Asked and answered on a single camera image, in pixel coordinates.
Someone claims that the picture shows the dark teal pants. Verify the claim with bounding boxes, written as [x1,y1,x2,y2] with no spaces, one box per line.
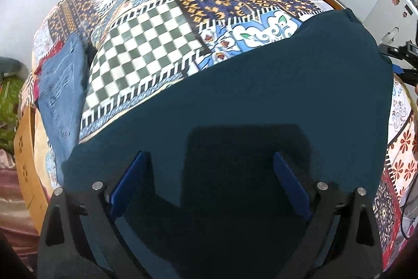
[62,8,394,279]

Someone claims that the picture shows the wooden lap desk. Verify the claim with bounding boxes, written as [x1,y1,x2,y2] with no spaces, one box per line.
[14,104,49,217]

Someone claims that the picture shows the patchwork quilt bed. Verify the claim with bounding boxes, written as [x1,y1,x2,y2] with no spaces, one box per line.
[18,0,418,266]

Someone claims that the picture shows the white small refrigerator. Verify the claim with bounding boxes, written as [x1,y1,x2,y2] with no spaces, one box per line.
[362,0,418,47]

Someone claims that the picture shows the red garment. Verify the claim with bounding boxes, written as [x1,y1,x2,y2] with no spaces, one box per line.
[33,40,64,75]

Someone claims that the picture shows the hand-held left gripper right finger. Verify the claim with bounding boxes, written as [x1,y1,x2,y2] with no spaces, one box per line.
[274,151,384,279]

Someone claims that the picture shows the striped pink curtain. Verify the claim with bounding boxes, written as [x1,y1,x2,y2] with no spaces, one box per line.
[0,148,41,263]

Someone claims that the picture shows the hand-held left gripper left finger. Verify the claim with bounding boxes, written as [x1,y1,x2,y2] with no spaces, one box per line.
[37,151,154,279]

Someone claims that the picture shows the green floral storage bag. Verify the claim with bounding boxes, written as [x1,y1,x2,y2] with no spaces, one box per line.
[0,76,22,153]

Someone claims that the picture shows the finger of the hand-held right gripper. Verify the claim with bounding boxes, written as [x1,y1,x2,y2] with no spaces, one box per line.
[391,62,418,86]
[380,41,418,61]

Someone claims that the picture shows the blue jeans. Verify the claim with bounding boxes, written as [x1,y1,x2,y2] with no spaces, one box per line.
[37,34,90,168]

